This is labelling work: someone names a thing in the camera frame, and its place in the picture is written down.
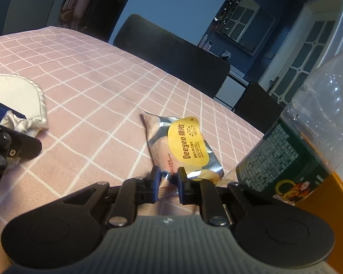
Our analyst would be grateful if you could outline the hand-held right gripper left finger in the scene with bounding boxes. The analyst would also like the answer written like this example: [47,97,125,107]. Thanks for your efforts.
[62,166,161,229]

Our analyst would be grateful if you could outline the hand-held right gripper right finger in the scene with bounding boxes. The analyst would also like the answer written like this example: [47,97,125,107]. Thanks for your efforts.
[177,167,275,227]

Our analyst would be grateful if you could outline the white satin cloth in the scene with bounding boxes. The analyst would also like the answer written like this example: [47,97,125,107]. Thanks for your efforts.
[0,73,49,138]

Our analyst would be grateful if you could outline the silver snack packet yellow label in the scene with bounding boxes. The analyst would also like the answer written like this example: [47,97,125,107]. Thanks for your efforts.
[140,111,225,201]

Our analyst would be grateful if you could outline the white box with orange rim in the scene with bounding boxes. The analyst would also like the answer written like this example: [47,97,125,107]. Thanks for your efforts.
[295,171,343,274]

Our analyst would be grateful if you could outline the pink checked tablecloth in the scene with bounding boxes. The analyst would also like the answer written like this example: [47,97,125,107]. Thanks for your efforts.
[0,26,266,264]

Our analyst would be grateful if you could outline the white cabinet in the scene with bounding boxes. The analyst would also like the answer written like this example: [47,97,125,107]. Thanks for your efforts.
[216,73,250,110]

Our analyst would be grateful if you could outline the black chair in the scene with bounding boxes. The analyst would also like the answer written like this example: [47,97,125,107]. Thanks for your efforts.
[113,13,231,99]
[234,81,285,135]

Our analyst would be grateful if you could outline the hanging pink bags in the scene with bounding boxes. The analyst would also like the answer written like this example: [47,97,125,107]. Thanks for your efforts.
[58,0,90,29]

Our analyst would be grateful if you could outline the pink bottles on counter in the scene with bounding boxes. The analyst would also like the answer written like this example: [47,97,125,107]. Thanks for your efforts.
[198,34,212,51]

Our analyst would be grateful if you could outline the clear plastic bottle green label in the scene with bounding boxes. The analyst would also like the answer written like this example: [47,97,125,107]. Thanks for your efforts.
[236,28,343,208]

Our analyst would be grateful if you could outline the white glazed door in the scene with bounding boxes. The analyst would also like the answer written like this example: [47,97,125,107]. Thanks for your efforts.
[267,0,343,105]

